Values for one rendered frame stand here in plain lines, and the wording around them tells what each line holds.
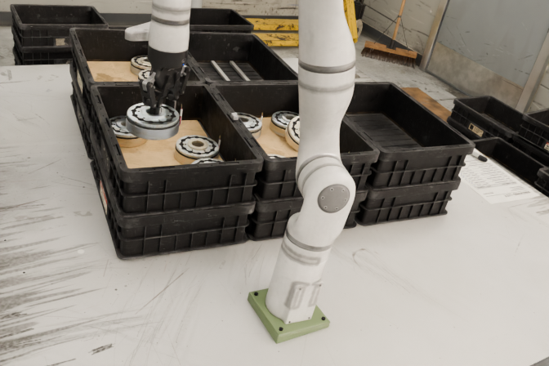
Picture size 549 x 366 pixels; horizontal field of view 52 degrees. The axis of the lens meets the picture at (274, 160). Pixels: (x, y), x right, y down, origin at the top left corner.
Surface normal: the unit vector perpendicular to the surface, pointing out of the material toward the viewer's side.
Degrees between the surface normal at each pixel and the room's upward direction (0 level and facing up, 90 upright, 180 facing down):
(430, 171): 90
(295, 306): 88
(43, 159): 0
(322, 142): 106
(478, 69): 90
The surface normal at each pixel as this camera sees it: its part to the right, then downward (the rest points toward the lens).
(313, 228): 0.07, 0.47
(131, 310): 0.18, -0.85
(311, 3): -0.57, 0.47
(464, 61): -0.86, 0.11
